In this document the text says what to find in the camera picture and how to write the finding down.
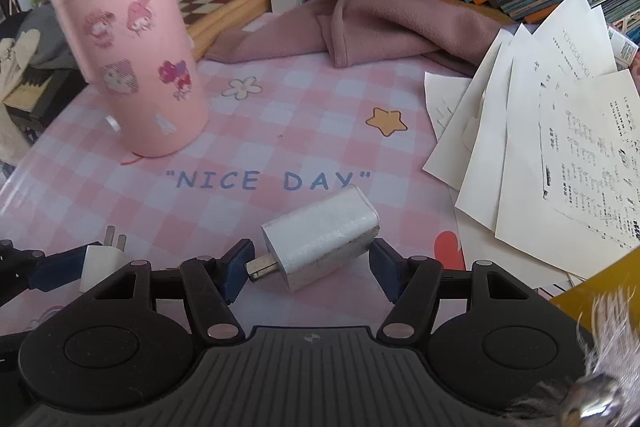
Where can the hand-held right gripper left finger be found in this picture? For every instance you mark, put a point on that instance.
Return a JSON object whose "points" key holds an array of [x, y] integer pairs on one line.
{"points": [[235, 272]]}

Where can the pink checkered desktop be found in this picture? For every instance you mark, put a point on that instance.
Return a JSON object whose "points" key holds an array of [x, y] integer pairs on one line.
{"points": [[300, 117]]}

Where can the pile of printed paper sheets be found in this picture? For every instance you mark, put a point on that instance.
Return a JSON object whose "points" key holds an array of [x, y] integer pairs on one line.
{"points": [[550, 157]]}

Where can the grey cloth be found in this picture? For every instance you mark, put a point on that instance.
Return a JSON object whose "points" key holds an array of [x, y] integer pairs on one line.
{"points": [[35, 24]]}

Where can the beige cloth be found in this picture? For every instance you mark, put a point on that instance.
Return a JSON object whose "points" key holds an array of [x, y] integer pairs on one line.
{"points": [[10, 137]]}

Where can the small white printed box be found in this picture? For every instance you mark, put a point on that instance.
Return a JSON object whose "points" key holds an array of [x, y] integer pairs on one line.
{"points": [[622, 47]]}

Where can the small white plug adapter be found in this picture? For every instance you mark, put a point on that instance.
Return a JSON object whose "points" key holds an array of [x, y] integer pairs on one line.
{"points": [[100, 263]]}

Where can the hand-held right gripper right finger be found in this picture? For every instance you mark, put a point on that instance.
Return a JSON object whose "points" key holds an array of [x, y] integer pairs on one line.
{"points": [[387, 272]]}

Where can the wooden chessboard box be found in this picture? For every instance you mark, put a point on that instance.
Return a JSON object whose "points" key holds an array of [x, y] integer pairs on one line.
{"points": [[220, 2]]}

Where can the large white charger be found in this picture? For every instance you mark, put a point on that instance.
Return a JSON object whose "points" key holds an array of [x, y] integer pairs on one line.
{"points": [[320, 237]]}

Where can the pink cartoon cup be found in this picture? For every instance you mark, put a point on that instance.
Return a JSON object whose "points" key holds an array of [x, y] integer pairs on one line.
{"points": [[135, 57]]}

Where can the yellow cardboard box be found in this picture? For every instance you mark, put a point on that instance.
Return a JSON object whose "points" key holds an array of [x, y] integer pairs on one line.
{"points": [[610, 277]]}

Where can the pink cloth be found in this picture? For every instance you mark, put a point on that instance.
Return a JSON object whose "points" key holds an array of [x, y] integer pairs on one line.
{"points": [[375, 27]]}

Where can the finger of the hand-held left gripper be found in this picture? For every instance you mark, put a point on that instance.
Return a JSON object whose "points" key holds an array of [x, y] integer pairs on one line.
{"points": [[55, 269]]}

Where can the fluffy trim with silver bell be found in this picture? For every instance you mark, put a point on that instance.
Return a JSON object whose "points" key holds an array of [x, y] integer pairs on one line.
{"points": [[600, 397]]}

